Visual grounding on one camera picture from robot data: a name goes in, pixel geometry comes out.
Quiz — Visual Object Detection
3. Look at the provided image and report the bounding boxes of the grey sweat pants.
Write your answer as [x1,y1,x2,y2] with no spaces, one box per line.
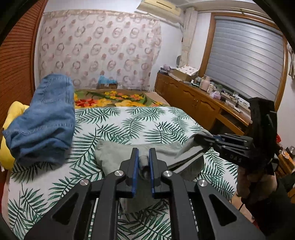
[94,128,214,214]

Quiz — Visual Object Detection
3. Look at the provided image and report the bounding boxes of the person right hand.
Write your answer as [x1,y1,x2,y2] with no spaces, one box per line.
[237,167,277,201]

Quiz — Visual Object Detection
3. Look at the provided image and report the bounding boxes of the long wooden cabinet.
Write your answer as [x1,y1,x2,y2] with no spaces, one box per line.
[155,73,250,135]

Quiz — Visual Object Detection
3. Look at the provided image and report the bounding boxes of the white power strip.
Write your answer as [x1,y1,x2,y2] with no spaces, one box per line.
[226,101,242,113]

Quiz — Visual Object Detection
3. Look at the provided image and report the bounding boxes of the pink bottle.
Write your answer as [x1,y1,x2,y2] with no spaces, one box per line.
[199,76,211,91]

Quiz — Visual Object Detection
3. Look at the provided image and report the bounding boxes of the palm leaf bed sheet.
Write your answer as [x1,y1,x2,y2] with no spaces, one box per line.
[2,107,237,239]

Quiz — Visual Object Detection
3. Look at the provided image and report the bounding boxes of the white patterned box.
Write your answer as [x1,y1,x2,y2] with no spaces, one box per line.
[172,64,199,81]

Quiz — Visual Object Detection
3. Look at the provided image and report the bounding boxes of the grey window blind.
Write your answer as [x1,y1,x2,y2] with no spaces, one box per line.
[204,16,284,100]

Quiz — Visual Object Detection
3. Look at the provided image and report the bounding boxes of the folded blue jeans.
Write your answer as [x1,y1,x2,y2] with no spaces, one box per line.
[11,73,75,166]

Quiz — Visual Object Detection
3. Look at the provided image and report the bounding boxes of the yellow plush toy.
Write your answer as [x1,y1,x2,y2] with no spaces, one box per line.
[0,101,29,170]

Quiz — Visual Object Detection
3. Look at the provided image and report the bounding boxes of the floral blanket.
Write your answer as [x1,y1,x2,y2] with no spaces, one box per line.
[74,89,169,109]

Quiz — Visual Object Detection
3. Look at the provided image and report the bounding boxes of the cardboard box with blue cloth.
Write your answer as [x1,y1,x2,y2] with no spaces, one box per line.
[96,76,117,89]

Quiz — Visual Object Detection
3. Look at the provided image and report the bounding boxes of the circle patterned curtain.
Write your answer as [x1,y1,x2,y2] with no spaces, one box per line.
[38,9,162,90]

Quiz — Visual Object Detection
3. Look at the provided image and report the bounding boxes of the beige side curtain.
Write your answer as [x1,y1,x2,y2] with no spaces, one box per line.
[180,8,198,67]

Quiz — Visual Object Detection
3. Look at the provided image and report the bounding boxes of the brown louvered wardrobe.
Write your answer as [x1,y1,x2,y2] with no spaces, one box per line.
[1,0,47,125]

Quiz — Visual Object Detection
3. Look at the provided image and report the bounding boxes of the wall air conditioner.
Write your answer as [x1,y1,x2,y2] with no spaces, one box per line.
[137,0,182,16]

